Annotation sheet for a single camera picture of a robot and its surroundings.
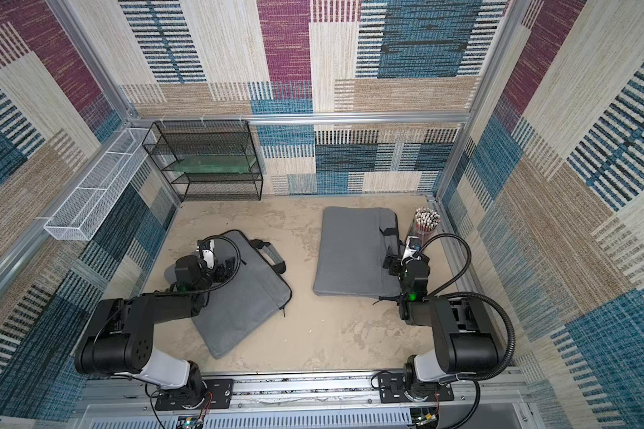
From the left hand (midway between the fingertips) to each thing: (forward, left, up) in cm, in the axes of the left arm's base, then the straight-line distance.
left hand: (221, 257), depth 95 cm
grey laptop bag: (+7, -46, -6) cm, 47 cm away
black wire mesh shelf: (+38, +19, +23) cm, 48 cm away
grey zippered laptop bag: (-17, -8, -3) cm, 19 cm away
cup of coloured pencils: (+4, -69, +12) cm, 71 cm away
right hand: (-1, -63, +3) cm, 64 cm away
